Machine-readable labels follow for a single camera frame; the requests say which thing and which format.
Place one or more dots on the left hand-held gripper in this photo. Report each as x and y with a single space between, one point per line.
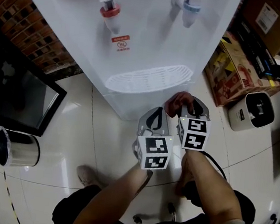
154 153

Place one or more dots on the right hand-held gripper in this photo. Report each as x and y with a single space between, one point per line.
193 135

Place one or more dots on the brown cloth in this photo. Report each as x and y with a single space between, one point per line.
178 103

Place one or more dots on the white water dispenser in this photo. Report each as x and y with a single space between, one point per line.
137 46

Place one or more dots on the person's right forearm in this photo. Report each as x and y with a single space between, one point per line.
211 187

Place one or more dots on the person's left forearm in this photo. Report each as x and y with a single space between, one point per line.
106 205

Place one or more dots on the printed cardboard box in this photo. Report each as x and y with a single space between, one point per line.
234 79

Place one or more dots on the white square waste bin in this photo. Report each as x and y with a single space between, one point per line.
250 114

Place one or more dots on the person's right shoe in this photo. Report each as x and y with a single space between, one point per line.
181 184

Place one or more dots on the person's shoe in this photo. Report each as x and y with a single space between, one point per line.
87 174
181 184

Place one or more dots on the person's left shoe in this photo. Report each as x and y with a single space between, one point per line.
87 174

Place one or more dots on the flat black box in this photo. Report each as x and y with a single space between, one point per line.
257 52

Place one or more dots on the cardboard box with white label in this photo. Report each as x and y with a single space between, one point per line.
273 23

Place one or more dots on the steel trash can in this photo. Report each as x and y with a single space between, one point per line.
22 149

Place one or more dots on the black framed glass panel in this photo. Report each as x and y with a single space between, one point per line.
18 95

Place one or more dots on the yellow and black striped tape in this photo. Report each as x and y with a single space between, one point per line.
7 192

